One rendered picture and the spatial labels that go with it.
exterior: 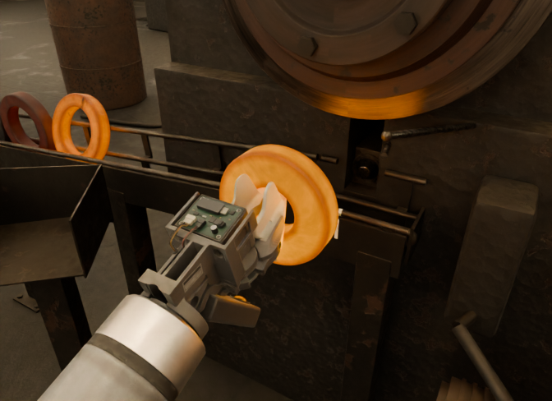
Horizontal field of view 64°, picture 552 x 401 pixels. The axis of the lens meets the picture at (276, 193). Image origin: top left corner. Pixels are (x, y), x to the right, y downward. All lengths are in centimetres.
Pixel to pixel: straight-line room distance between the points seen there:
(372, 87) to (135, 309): 42
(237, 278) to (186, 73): 59
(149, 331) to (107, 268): 148
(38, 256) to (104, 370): 57
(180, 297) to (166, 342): 4
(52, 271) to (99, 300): 86
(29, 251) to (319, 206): 63
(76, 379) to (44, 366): 119
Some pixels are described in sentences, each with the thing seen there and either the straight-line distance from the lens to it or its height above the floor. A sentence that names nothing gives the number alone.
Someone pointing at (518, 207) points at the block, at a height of 80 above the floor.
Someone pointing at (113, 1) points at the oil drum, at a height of 73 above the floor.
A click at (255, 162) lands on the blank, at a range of 52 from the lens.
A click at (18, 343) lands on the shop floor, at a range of 169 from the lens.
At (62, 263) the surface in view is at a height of 61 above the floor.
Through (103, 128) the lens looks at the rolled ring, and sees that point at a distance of 115.
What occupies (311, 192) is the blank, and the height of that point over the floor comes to 87.
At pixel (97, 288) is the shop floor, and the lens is 179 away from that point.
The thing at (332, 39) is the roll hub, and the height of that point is 101.
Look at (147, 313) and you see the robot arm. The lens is 40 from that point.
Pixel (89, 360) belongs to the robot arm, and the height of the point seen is 83.
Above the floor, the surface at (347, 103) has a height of 90.
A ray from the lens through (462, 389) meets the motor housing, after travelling 77.
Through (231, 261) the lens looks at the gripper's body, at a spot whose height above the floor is 85.
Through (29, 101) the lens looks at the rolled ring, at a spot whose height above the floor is 75.
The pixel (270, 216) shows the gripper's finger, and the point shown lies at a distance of 50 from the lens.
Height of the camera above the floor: 112
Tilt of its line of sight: 30 degrees down
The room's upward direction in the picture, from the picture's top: straight up
